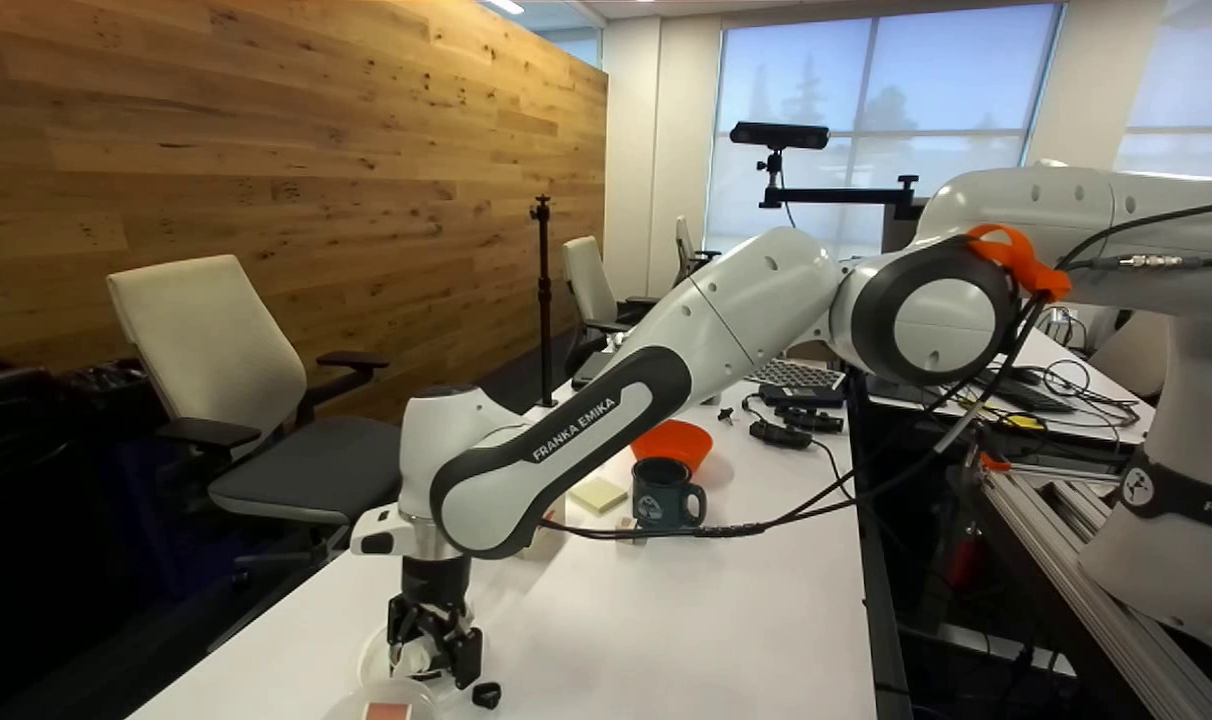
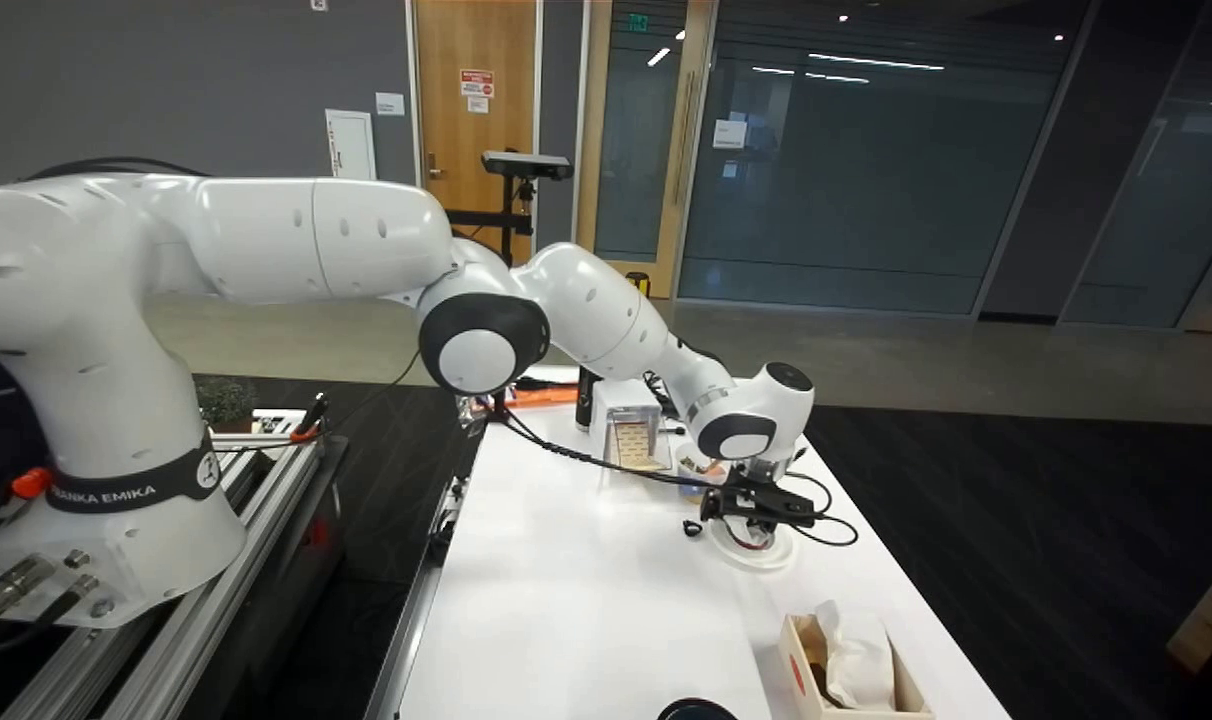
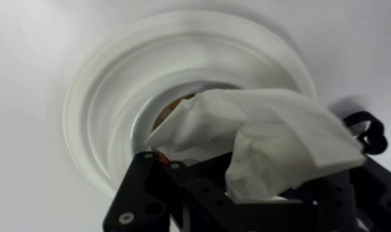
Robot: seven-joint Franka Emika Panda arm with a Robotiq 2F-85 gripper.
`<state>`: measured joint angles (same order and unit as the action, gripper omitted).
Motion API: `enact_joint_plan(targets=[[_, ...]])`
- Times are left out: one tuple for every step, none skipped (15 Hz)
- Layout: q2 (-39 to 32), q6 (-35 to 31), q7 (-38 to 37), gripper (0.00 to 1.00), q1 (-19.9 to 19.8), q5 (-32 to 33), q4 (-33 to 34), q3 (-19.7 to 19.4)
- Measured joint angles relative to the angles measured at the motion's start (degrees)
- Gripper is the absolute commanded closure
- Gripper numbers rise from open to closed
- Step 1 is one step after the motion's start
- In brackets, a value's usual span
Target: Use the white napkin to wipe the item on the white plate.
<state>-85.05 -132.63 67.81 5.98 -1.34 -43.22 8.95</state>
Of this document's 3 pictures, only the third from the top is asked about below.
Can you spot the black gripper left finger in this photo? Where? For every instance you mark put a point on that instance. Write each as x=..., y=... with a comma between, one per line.
x=160, y=198

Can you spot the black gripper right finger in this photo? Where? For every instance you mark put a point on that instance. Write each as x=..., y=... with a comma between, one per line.
x=370, y=194

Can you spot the red round item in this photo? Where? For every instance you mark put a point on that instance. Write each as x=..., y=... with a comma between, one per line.
x=165, y=115

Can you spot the white round plate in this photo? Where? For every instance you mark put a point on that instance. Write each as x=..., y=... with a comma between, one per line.
x=112, y=94

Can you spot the white paper napkin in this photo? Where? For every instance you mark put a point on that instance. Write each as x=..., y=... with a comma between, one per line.
x=272, y=129

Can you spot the black binder clip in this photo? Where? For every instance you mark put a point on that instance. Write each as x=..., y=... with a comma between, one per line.
x=375, y=129

